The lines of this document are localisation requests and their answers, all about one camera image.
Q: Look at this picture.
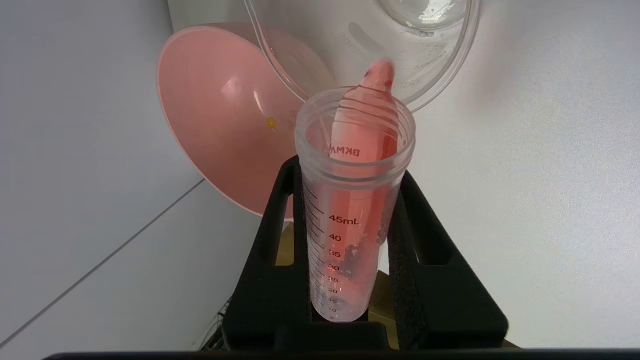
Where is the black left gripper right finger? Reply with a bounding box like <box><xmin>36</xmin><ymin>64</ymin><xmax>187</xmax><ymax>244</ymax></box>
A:
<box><xmin>387</xmin><ymin>170</ymin><xmax>510</xmax><ymax>350</ymax></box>

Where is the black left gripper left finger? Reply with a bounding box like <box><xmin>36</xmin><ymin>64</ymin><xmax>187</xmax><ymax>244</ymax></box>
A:
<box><xmin>222</xmin><ymin>156</ymin><xmax>312</xmax><ymax>351</ymax></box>

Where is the test tube with red pigment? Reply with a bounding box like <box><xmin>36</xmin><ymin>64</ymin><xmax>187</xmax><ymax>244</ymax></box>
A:
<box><xmin>294</xmin><ymin>86</ymin><xmax>417</xmax><ymax>324</ymax></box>

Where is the clear glass beaker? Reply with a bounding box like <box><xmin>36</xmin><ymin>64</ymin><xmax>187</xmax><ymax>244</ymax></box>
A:
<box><xmin>243</xmin><ymin>0</ymin><xmax>482</xmax><ymax>114</ymax></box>

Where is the pink plastic bowl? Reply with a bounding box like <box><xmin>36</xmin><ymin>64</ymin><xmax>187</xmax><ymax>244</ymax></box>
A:
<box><xmin>157</xmin><ymin>22</ymin><xmax>342</xmax><ymax>222</ymax></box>

